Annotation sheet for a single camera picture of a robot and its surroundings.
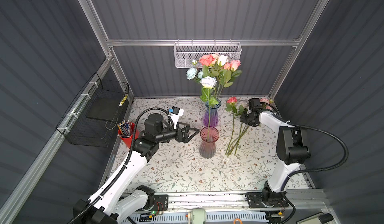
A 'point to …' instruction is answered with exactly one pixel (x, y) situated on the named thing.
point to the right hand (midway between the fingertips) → (244, 119)
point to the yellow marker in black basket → (122, 101)
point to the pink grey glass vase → (207, 147)
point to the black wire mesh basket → (91, 120)
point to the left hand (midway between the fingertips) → (194, 128)
